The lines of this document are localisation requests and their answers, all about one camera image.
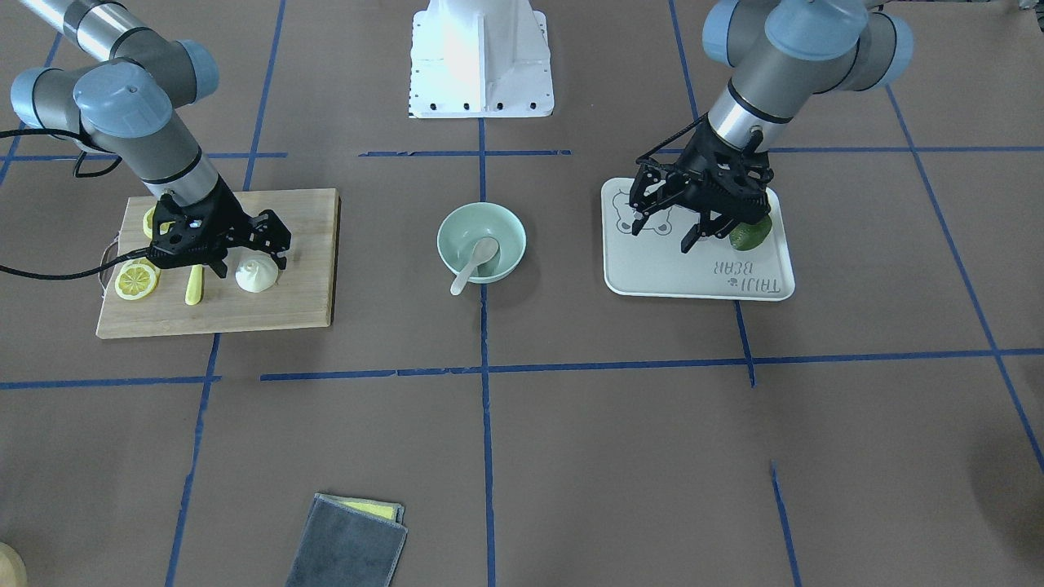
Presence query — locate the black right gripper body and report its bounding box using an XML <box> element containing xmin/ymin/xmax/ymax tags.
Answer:
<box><xmin>145</xmin><ymin>181</ymin><xmax>292</xmax><ymax>278</ymax></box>

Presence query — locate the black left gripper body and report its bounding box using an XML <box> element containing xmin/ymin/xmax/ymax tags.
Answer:
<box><xmin>628</xmin><ymin>116</ymin><xmax>773</xmax><ymax>239</ymax></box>

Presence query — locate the white spoon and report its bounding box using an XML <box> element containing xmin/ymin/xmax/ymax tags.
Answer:
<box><xmin>449</xmin><ymin>236</ymin><xmax>499</xmax><ymax>296</ymax></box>

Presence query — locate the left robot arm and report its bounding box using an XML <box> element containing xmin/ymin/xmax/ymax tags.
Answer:
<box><xmin>627</xmin><ymin>1</ymin><xmax>914</xmax><ymax>253</ymax></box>

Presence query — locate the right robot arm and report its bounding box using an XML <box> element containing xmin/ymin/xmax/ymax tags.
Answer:
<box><xmin>10</xmin><ymin>1</ymin><xmax>291</xmax><ymax>277</ymax></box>

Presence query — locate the mint green bowl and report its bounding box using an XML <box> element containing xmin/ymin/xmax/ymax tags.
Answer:
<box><xmin>436</xmin><ymin>203</ymin><xmax>527</xmax><ymax>284</ymax></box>

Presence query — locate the green avocado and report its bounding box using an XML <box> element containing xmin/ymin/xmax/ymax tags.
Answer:
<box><xmin>728</xmin><ymin>215</ymin><xmax>773</xmax><ymax>252</ymax></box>

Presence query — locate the lemon slice stack top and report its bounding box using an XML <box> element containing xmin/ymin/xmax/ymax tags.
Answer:
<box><xmin>142</xmin><ymin>205</ymin><xmax>156</xmax><ymax>241</ymax></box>

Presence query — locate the white bear tray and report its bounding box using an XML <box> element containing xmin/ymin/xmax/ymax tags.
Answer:
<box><xmin>600</xmin><ymin>178</ymin><xmax>797</xmax><ymax>302</ymax></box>

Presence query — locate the yellow plastic knife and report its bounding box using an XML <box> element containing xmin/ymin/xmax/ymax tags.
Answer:
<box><xmin>184</xmin><ymin>265</ymin><xmax>204</xmax><ymax>306</ymax></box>

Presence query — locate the wooden cutting board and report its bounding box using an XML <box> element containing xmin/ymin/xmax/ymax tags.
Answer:
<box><xmin>95</xmin><ymin>188</ymin><xmax>341</xmax><ymax>341</ymax></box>

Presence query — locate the lemon slice near handle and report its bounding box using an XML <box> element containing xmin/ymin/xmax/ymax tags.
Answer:
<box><xmin>114</xmin><ymin>261</ymin><xmax>161</xmax><ymax>301</ymax></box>

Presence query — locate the metal board handle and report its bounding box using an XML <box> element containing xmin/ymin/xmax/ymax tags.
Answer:
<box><xmin>97</xmin><ymin>236</ymin><xmax>118</xmax><ymax>294</ymax></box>

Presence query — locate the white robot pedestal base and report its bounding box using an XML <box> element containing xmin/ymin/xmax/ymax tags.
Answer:
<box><xmin>408</xmin><ymin>1</ymin><xmax>555</xmax><ymax>119</ymax></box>

